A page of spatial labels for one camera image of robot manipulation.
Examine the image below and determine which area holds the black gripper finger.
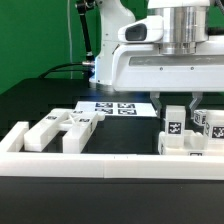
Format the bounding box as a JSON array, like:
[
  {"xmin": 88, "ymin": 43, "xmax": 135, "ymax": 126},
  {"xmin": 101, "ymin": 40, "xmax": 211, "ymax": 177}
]
[
  {"xmin": 189, "ymin": 92, "xmax": 203, "ymax": 117},
  {"xmin": 150, "ymin": 92, "xmax": 162, "ymax": 117}
]

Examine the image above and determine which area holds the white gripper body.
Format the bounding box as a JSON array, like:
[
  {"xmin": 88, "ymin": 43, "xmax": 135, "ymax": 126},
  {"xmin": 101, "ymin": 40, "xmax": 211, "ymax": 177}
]
[{"xmin": 112, "ymin": 36, "xmax": 224, "ymax": 92}]

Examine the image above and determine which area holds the white chair seat part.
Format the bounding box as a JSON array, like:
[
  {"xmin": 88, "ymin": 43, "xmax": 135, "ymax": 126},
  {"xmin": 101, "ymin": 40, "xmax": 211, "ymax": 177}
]
[{"xmin": 158, "ymin": 130, "xmax": 224, "ymax": 156}]

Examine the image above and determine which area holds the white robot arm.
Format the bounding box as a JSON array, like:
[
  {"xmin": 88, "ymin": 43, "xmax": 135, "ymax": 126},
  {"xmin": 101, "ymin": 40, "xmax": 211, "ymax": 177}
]
[{"xmin": 90, "ymin": 0, "xmax": 224, "ymax": 109}]

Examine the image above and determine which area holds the white tag sheet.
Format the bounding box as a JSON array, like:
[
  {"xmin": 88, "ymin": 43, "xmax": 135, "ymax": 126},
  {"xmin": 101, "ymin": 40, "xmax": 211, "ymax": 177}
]
[{"xmin": 75, "ymin": 101, "xmax": 156, "ymax": 117}]

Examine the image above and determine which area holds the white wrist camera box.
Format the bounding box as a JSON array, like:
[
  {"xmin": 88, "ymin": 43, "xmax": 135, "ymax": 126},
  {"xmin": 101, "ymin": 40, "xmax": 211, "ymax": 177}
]
[{"xmin": 118, "ymin": 15, "xmax": 164, "ymax": 43}]

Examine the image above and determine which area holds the white chair back frame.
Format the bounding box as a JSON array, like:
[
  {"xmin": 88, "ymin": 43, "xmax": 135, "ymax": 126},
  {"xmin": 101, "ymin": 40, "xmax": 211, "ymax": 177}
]
[{"xmin": 24, "ymin": 108, "xmax": 105, "ymax": 154}]

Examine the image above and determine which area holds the black jointed camera mount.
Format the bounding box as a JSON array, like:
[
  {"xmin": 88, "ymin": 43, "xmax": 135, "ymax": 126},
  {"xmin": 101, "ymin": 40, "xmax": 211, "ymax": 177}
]
[{"xmin": 75, "ymin": 0, "xmax": 100, "ymax": 68}]

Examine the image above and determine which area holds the black cable bundle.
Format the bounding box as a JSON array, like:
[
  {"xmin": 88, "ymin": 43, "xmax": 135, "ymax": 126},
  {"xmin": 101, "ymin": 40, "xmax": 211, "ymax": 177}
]
[{"xmin": 38, "ymin": 61, "xmax": 98, "ymax": 80}]

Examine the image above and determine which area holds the white U-shaped fence frame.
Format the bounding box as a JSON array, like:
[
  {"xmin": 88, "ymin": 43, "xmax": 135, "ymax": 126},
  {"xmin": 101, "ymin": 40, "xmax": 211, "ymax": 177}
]
[{"xmin": 0, "ymin": 122, "xmax": 224, "ymax": 180}]

